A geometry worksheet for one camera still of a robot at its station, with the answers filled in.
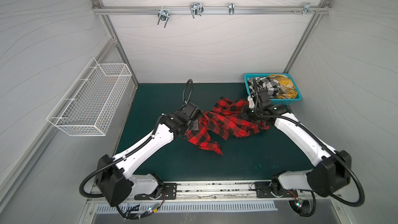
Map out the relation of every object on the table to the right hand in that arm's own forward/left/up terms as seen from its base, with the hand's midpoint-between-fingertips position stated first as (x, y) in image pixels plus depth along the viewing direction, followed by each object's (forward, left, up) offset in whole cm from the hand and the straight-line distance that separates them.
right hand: (241, 110), depth 82 cm
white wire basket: (-12, +72, +16) cm, 75 cm away
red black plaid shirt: (+4, +7, -13) cm, 15 cm away
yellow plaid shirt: (+26, -36, -9) cm, 45 cm away
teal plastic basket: (+18, -30, -13) cm, 38 cm away
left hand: (-7, +24, -1) cm, 25 cm away
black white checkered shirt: (+30, -21, -9) cm, 38 cm away
